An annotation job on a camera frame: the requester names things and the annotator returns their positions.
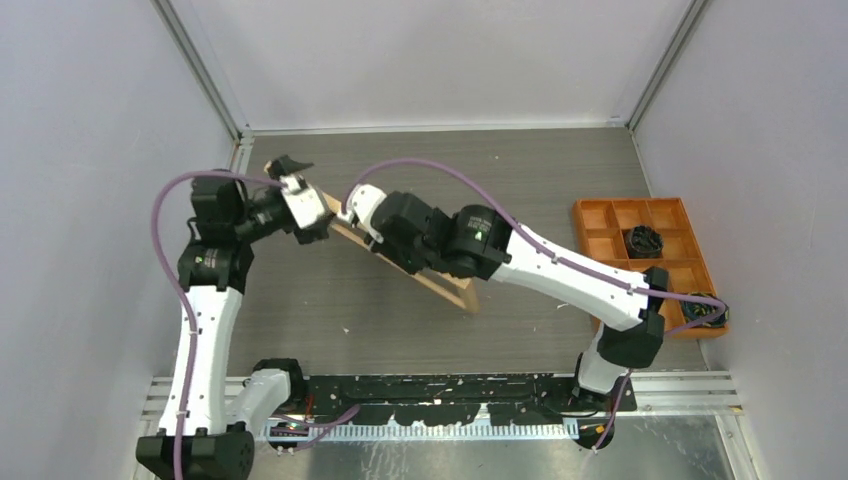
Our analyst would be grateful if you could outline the aluminium left side rail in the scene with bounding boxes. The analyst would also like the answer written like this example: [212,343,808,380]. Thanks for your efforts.
[228,135,255,174]

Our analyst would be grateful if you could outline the aluminium front rail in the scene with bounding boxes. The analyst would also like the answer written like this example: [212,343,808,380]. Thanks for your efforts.
[140,370,743,421]

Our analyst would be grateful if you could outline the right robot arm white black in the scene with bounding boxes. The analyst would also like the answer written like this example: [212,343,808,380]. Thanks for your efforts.
[346,185,668,411]

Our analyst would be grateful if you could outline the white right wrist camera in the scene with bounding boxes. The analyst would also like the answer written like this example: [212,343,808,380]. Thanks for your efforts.
[336,184,387,243]

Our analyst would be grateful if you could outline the light wooden picture frame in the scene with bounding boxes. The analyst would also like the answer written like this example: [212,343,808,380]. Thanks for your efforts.
[263,160,481,315]

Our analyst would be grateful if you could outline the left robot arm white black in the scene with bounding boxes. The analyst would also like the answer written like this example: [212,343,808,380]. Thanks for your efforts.
[135,156,334,479]

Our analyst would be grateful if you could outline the aluminium rail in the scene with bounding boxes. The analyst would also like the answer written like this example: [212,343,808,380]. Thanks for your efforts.
[140,370,743,421]
[228,135,255,174]

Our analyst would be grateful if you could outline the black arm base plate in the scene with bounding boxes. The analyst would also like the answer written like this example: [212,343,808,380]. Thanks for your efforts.
[273,373,637,427]

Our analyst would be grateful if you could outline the orange compartment tray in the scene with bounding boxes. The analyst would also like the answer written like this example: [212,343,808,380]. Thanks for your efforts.
[572,198,717,298]

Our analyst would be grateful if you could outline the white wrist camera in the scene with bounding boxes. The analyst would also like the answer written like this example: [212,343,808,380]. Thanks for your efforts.
[279,174,334,229]
[336,184,387,243]

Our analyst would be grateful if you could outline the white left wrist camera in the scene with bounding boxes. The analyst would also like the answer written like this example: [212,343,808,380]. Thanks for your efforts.
[279,174,334,229]

